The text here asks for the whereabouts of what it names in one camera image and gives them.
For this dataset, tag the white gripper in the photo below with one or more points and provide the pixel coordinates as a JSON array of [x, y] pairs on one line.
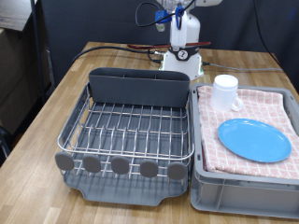
[[180, 34]]

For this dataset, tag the brown wooden spoon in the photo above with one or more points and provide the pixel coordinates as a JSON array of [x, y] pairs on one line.
[[137, 46]]

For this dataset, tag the blue oval plate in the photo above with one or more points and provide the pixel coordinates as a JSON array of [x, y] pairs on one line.
[[249, 140]]

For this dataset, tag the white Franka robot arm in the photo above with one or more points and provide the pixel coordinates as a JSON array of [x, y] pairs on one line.
[[193, 31]]

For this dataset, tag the grey dish drying rack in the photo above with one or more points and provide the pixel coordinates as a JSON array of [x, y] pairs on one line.
[[124, 194]]

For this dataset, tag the dark grey cutlery holder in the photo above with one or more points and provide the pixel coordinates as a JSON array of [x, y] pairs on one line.
[[137, 90]]

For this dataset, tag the white translucent plastic mug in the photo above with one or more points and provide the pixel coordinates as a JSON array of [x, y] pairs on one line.
[[222, 93]]

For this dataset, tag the dark fabric partition panel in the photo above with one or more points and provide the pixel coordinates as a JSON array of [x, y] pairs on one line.
[[93, 21]]

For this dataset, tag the pink checked cloth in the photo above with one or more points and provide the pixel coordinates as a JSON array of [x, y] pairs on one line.
[[264, 105]]

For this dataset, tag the black metal pole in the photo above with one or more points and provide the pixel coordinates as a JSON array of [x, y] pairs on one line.
[[37, 46]]

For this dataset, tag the grey plastic crate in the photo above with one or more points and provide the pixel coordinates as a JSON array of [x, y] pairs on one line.
[[243, 196]]

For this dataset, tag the cardboard box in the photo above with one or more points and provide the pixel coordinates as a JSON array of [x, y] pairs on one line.
[[18, 77]]

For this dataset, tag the wooden board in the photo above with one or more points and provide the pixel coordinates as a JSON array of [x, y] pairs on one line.
[[15, 12]]

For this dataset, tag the blue mounted wrist camera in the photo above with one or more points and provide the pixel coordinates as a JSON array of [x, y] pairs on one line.
[[162, 15]]

